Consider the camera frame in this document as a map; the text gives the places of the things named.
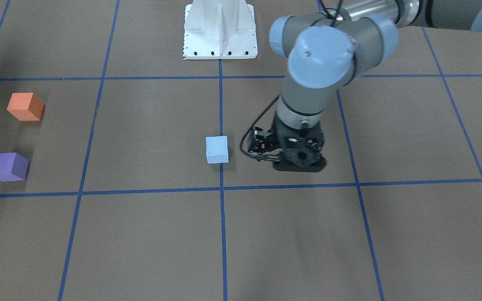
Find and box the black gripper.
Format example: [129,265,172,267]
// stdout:
[272,116,326,173]

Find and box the light blue foam block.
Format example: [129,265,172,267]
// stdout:
[206,135,229,164]

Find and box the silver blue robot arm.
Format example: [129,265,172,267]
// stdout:
[249,0,482,173]

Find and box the orange foam block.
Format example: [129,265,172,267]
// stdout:
[6,93,45,122]

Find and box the purple foam block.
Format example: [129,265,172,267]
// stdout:
[0,153,29,182]

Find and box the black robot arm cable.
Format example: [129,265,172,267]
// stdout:
[240,95,281,161]

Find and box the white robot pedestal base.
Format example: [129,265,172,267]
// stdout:
[182,0,258,60]

